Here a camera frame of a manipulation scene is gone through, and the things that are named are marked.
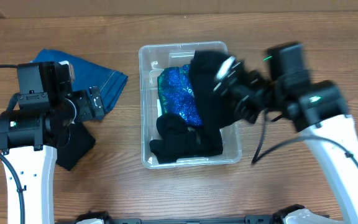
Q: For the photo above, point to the black folded cloth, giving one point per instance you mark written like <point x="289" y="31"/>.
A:
<point x="73" y="144"/>

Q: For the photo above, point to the black taped cloth bundle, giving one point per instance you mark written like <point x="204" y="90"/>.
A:
<point x="180" y="140"/>

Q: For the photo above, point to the clear plastic storage bin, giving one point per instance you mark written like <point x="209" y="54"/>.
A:
<point x="153" y="59"/>

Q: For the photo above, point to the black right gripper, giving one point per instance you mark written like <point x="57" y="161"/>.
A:
<point x="229" y="78"/>

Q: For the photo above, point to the white paper label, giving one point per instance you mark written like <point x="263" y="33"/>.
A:
<point x="159" y="109"/>

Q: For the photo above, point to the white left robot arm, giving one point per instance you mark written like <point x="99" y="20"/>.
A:
<point x="43" y="121"/>

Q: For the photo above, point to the blue sequin cloth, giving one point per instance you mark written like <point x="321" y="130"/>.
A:
<point x="176" y="95"/>

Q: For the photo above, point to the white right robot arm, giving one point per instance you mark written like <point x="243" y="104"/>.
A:
<point x="318" y="111"/>

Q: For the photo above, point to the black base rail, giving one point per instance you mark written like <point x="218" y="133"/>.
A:
<point x="248" y="219"/>

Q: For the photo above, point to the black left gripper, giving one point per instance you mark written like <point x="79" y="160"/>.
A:
<point x="82" y="99"/>

